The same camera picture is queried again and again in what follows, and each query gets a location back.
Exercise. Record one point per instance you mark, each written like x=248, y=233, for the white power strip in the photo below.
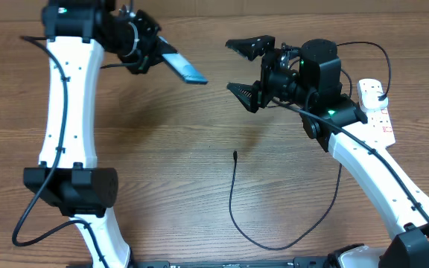
x=379, y=120

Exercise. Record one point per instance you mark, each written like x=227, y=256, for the blue smartphone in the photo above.
x=180, y=65

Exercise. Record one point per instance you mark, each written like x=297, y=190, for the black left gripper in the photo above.
x=153, y=46

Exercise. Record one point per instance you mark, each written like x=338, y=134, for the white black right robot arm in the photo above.
x=357, y=133

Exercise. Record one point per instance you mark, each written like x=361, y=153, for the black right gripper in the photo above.
x=273, y=61

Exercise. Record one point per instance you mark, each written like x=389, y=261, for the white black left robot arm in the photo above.
x=77, y=34

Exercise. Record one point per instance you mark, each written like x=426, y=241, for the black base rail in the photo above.
x=214, y=264

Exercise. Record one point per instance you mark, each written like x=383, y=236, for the white charger plug adapter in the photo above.
x=371, y=101

